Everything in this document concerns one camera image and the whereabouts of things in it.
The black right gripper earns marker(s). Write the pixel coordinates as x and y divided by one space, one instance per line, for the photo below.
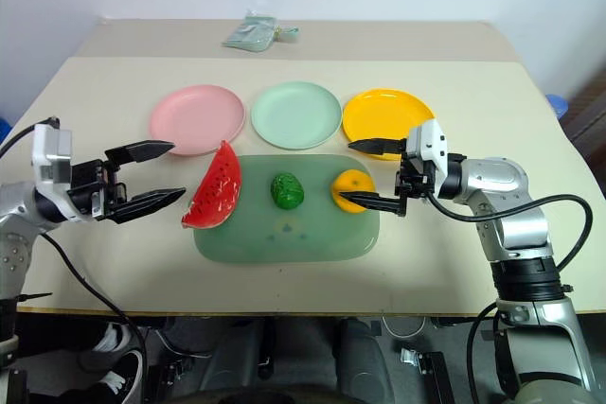
415 180

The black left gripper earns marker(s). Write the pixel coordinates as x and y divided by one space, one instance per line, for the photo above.
90 188

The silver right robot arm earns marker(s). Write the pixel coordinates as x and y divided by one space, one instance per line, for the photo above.
502 186

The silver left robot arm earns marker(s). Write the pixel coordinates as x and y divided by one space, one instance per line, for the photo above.
14 243

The orange fruit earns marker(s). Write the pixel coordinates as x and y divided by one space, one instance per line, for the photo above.
352 180

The yellow plate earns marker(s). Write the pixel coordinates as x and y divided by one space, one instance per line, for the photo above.
383 110

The pink plate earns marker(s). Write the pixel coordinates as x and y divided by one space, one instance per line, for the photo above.
196 115

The green vegetable toy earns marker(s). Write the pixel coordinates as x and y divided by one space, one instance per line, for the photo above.
286 191

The mint green plate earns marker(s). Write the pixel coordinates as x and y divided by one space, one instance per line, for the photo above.
296 113

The red watermelon slice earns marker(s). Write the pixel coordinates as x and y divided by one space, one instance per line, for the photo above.
218 191

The green rectangular tray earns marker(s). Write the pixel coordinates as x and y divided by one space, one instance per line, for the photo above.
284 243

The blue round object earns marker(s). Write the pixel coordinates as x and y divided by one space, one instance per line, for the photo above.
555 103
4 127

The black and white sneaker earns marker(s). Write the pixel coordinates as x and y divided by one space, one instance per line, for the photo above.
125 373
111 340

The clear bag with green contents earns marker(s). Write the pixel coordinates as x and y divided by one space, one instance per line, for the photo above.
248 35

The dark grey rounded shape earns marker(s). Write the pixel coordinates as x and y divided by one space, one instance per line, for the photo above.
362 356

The dark brown wooden furniture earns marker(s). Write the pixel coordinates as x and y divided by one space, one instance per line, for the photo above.
589 110

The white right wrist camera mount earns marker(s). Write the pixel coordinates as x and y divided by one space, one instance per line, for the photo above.
431 139

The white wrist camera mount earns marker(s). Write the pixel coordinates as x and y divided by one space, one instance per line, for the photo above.
47 148
431 139

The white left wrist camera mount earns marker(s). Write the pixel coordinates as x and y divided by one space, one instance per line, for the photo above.
47 148

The metal bracket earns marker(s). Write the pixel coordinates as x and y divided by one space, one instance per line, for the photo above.
421 361
168 373

